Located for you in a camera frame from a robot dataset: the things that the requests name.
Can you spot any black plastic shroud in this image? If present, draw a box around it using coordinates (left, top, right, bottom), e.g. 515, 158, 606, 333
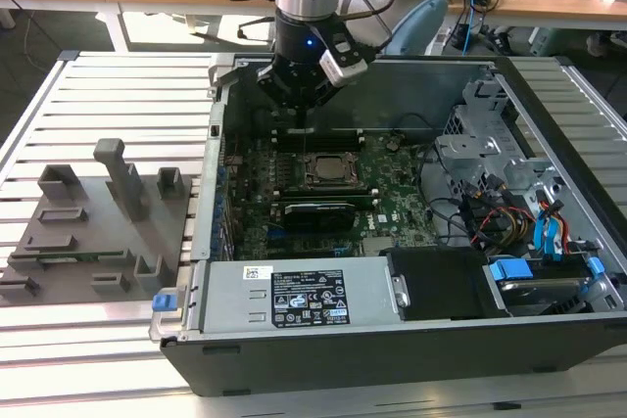
381, 246, 491, 321

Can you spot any yellow power wire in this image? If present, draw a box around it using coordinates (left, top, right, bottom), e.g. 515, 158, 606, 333
489, 207, 533, 243

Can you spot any blue case latch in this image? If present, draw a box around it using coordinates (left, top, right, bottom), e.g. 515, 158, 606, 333
152, 293, 177, 314

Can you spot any blue flat data wire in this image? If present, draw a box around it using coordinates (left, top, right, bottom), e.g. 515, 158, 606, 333
534, 215, 548, 262
548, 216, 564, 262

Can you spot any silver CPU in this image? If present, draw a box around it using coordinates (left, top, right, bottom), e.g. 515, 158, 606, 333
315, 156, 350, 180

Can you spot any hard disk in blue carrier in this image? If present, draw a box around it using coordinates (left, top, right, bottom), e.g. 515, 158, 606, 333
484, 255, 606, 316

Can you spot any grey parts rack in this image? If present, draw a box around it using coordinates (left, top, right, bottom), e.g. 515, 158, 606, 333
0, 137, 193, 306

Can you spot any silver power supply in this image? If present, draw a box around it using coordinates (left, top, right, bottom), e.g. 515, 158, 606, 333
198, 255, 393, 334

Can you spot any green motherboard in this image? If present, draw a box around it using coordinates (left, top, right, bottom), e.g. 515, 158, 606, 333
217, 131, 440, 262

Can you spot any metal socket cover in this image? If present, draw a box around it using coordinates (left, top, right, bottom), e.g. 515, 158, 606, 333
304, 151, 362, 190

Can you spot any black RAM slot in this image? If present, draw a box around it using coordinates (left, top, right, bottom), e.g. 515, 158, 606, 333
273, 186, 379, 197
273, 194, 381, 209
270, 126, 363, 140
271, 137, 364, 152

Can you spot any black graphics card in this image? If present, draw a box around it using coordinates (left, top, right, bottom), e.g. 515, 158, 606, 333
281, 200, 358, 234

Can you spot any metal drive cage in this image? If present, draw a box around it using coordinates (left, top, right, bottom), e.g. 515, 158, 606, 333
433, 79, 569, 204

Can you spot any silver chipset heat sink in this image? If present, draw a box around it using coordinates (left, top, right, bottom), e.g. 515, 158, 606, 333
362, 236, 393, 255

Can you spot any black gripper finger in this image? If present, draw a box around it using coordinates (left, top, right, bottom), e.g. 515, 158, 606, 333
300, 69, 340, 129
255, 57, 305, 129

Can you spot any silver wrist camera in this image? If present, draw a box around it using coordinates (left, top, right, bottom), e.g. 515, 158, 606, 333
318, 48, 369, 87

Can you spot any black PC case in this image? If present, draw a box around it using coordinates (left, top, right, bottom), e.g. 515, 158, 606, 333
148, 53, 627, 397

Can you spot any green RAM stick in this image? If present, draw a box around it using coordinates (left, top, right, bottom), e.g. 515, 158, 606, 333
36, 252, 123, 263

